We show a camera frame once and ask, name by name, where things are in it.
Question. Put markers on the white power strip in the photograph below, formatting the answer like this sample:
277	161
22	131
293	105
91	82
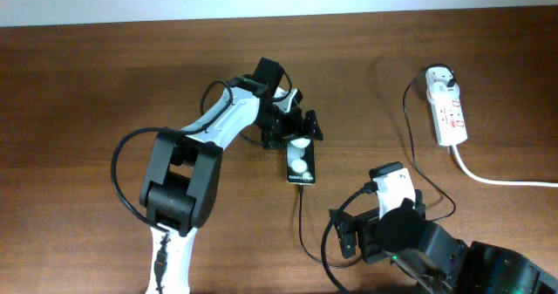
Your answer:
448	118

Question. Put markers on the black samsung galaxy phone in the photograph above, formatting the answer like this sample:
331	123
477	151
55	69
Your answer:
300	158

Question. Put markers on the white usb charger adapter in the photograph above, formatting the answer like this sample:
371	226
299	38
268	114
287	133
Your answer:
442	90

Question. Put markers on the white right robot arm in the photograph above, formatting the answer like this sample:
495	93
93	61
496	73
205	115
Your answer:
437	261

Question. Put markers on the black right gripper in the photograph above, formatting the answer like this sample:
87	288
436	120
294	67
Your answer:
366	222

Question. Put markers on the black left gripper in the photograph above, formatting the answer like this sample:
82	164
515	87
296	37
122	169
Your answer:
293	128

